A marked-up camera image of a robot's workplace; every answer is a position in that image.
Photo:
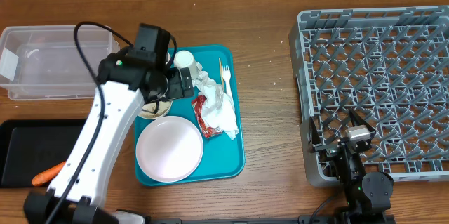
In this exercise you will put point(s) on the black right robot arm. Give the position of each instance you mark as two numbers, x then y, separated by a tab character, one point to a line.
367	194

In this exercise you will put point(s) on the red snack wrapper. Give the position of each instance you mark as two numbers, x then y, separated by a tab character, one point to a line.
198	104

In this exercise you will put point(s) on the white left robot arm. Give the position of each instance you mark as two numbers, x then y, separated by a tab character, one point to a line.
140	73

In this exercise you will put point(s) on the grey dishwasher rack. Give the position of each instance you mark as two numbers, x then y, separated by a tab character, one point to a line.
390	65

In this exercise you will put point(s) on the white paper cup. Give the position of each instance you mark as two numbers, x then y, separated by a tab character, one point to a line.
185	59

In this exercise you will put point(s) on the large white plate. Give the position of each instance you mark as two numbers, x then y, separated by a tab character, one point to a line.
169	149

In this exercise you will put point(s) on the white napkin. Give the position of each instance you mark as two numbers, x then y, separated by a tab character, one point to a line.
219	111

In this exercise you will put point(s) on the orange carrot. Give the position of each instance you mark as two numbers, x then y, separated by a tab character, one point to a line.
47	175

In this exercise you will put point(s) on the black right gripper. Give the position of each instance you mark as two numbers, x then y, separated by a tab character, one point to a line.
334	150

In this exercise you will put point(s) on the clear plastic bin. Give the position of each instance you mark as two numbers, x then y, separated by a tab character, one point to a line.
42	63

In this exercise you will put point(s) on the teal plastic tray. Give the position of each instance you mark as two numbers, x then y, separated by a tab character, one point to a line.
222	157

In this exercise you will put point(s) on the white plastic fork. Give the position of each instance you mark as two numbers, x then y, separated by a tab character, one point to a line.
226	74

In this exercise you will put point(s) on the green-white bowl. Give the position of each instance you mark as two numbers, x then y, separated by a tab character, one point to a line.
155	110

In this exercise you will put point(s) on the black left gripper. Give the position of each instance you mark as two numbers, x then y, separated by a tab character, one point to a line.
179	90

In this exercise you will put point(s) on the wooden chopstick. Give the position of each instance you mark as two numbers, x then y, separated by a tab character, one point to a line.
221	73

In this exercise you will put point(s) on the black waste tray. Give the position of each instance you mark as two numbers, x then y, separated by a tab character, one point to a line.
31	146

